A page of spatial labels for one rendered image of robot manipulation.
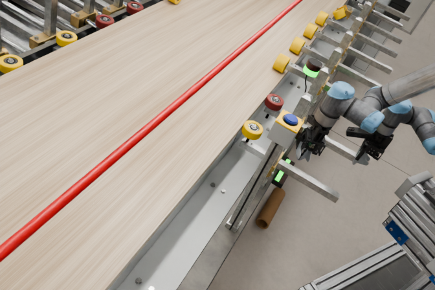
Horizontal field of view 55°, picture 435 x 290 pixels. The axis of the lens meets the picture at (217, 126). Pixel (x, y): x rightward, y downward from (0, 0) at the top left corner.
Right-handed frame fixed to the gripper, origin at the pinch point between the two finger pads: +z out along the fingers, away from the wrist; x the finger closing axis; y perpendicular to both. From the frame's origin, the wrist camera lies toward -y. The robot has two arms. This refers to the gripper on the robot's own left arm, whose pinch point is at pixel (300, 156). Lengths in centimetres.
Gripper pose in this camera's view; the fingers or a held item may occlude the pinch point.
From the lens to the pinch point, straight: 162.0
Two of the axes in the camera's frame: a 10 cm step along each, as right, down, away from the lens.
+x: 9.5, 3.0, 0.9
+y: -1.3, 6.2, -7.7
